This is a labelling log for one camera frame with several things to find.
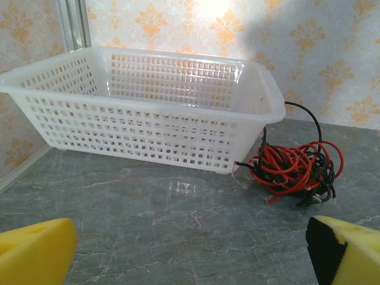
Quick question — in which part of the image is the aluminium side rail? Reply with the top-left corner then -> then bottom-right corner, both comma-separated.
0,144 -> 56,192

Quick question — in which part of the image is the white perforated plastic basket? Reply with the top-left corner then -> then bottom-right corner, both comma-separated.
0,46 -> 287,176

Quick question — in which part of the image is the red cable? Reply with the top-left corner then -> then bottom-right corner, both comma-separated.
248,145 -> 327,205
249,141 -> 345,205
252,145 -> 315,191

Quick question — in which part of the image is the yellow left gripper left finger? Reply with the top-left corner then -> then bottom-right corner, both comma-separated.
0,218 -> 78,285

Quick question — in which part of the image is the aluminium frame post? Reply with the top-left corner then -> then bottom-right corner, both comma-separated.
58,0 -> 92,53

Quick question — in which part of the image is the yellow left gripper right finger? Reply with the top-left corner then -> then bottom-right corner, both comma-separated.
305,215 -> 380,285

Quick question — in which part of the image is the black cable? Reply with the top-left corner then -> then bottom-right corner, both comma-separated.
284,100 -> 339,205
256,127 -> 297,185
234,160 -> 336,205

